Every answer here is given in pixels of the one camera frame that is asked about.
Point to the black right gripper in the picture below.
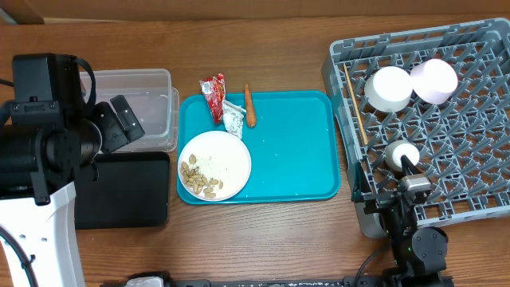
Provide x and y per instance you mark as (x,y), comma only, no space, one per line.
(378,201)

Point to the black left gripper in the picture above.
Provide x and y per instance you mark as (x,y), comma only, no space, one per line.
(117,134)

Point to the small white cup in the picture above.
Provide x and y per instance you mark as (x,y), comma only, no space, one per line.
(395,150)

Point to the wooden chopstick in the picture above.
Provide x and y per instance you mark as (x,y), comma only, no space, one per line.
(355,106)

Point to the white bowl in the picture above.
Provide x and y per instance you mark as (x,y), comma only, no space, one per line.
(389,89)

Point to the red snack wrapper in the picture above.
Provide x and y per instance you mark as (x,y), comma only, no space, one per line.
(214,90)

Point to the white tissue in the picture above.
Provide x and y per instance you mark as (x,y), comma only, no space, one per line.
(233,117)

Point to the small pink plate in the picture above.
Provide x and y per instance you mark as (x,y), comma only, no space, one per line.
(434,81)

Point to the orange carrot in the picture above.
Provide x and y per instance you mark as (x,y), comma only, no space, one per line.
(251,117)

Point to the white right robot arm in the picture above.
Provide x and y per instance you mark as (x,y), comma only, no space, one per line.
(419,253)

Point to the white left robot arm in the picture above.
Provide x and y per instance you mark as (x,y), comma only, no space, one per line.
(51,133)

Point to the grey dishwasher rack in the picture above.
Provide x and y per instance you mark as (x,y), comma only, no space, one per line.
(463,143)

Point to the clear plastic bin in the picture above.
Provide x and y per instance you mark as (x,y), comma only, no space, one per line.
(152,98)

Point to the black plastic tray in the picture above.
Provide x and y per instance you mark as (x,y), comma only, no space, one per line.
(124,190)

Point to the peanut pile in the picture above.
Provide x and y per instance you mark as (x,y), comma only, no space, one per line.
(193,178)

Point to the teal serving tray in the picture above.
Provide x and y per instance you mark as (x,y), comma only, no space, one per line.
(293,149)

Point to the large white plate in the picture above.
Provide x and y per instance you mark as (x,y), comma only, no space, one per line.
(221,156)

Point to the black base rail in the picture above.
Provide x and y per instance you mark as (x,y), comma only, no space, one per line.
(349,281)

